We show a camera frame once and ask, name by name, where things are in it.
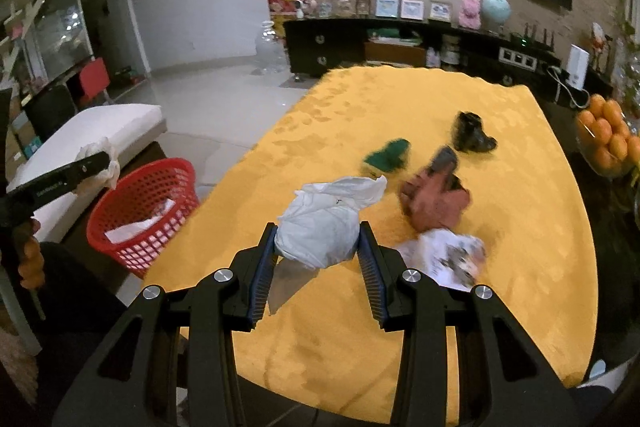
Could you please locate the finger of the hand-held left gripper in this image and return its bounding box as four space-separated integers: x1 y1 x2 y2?
70 151 112 182

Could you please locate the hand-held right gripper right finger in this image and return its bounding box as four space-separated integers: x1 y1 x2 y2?
356 221 583 427

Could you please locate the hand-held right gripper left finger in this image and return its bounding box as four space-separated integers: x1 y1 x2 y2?
52 222 281 427

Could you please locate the white tissue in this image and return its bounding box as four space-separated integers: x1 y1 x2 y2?
76 137 121 195

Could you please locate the white plastic bag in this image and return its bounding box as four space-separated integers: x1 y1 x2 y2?
274 175 388 271

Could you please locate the white paper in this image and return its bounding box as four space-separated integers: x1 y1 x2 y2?
104 198 176 244

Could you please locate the brown bag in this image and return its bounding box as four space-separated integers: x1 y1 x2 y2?
399 146 472 233

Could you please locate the red plastic mesh basket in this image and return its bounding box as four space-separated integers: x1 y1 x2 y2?
86 158 201 279

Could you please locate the black plastic bag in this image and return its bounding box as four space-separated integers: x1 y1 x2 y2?
452 111 498 154

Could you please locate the person's left hand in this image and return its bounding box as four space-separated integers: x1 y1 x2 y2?
17 217 43 288

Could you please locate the white cushioned bench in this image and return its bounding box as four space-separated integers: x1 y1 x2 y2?
7 103 168 243

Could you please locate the black chair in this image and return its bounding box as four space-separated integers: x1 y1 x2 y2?
22 84 78 130

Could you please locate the red chair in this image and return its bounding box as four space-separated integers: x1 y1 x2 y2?
77 57 112 105

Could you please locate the yellow table cloth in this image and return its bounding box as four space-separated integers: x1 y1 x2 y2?
142 66 599 425

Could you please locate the clear water jug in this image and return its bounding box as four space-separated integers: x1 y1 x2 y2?
252 21 291 75

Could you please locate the black television cabinet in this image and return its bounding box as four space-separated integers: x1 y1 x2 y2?
283 18 613 105

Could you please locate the white socket panel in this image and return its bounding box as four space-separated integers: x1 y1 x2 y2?
498 47 539 68

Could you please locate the pile of oranges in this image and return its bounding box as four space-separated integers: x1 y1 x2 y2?
575 93 640 178

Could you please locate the pink plush toy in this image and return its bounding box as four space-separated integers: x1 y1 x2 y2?
459 0 482 28

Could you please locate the black wifi router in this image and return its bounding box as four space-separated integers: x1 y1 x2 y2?
510 23 558 50

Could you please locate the pale blue globe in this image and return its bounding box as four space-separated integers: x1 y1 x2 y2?
481 0 512 28

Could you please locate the white red figurine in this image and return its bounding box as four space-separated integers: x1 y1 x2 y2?
590 23 613 72

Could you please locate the potted plant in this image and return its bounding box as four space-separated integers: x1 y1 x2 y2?
607 0 640 108

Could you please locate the white wall device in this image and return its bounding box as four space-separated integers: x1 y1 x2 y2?
567 44 590 90

